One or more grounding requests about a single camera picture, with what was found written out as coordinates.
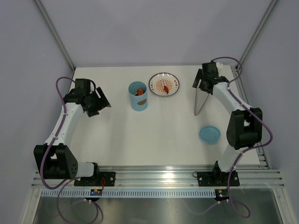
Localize patterned round plate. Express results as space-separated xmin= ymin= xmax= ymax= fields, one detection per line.
xmin=149 ymin=72 xmax=180 ymax=97

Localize metal tongs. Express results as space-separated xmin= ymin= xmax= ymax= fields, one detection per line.
xmin=193 ymin=81 xmax=209 ymax=116

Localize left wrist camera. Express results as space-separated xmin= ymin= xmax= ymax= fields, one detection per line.
xmin=75 ymin=78 xmax=91 ymax=93

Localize left aluminium frame post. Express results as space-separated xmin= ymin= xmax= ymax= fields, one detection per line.
xmin=33 ymin=0 xmax=76 ymax=73

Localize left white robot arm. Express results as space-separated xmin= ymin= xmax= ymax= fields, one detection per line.
xmin=34 ymin=87 xmax=111 ymax=186

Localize blue cylindrical lunch container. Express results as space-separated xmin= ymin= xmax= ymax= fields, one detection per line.
xmin=128 ymin=81 xmax=148 ymax=112

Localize aluminium front rail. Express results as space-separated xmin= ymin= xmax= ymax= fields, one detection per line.
xmin=30 ymin=165 xmax=285 ymax=189

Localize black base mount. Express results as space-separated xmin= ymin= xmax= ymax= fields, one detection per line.
xmin=192 ymin=171 xmax=240 ymax=187
xmin=74 ymin=172 xmax=116 ymax=187

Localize small red toy shrimp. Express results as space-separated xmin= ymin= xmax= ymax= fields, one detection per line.
xmin=164 ymin=86 xmax=169 ymax=93

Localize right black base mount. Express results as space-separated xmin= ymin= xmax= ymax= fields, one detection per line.
xmin=192 ymin=171 xmax=240 ymax=187

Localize aluminium frame post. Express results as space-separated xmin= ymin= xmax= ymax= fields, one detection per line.
xmin=239 ymin=0 xmax=280 ymax=65
xmin=33 ymin=0 xmax=76 ymax=73

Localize right aluminium frame post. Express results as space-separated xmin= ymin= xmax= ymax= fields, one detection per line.
xmin=239 ymin=0 xmax=280 ymax=65

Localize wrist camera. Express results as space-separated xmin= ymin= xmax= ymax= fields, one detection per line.
xmin=202 ymin=61 xmax=219 ymax=79
xmin=75 ymin=78 xmax=91 ymax=93

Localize white slotted cable duct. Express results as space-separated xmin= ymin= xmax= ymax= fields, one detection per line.
xmin=41 ymin=189 xmax=216 ymax=198

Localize blue round lid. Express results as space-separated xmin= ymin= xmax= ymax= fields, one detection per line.
xmin=198 ymin=126 xmax=221 ymax=144

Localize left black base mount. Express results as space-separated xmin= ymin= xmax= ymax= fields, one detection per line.
xmin=74 ymin=172 xmax=116 ymax=187

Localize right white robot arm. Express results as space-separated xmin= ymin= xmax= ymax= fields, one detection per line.
xmin=192 ymin=66 xmax=263 ymax=185

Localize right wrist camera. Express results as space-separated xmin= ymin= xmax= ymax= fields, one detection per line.
xmin=202 ymin=61 xmax=219 ymax=79

